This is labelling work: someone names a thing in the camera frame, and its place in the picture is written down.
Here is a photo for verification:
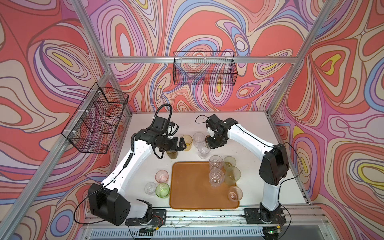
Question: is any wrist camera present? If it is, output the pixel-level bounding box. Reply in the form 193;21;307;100
206;114;223;132
150;117;179;137

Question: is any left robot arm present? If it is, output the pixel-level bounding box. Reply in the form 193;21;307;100
88;129;187;226

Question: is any small pale green glass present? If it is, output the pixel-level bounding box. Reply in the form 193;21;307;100
223;156;237;170

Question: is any pink glass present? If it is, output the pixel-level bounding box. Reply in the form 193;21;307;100
155;170;169;184
228;186;243;202

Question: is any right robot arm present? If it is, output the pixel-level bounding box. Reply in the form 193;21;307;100
205;115;290;212

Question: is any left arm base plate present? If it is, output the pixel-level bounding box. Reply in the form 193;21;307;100
125;209;167;227

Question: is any yellow glass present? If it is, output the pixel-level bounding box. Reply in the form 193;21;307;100
182;135;193;151

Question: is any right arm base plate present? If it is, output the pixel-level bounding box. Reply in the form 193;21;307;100
242;208;287;226

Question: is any tall pale green glass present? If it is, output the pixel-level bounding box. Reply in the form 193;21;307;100
225;167;241;186

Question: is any bright green glass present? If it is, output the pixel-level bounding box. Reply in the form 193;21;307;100
156;183;170;198

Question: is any brown plastic tray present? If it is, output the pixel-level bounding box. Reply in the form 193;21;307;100
170;162;240;210

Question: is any dark olive glass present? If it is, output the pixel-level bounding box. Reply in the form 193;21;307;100
167;151;178;160

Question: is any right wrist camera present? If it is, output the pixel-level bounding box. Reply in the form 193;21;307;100
206;114;223;132

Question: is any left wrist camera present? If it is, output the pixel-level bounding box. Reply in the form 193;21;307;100
150;117;179;137

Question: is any left black wire basket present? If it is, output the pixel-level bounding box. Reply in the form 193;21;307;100
62;83;129;154

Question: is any small clear glass left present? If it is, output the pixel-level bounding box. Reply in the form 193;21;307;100
144;182;157;195

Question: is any back black wire basket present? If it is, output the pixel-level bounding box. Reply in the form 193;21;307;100
173;50;238;86

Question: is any black wire basket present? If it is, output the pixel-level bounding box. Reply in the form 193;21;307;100
173;50;238;86
62;83;129;154

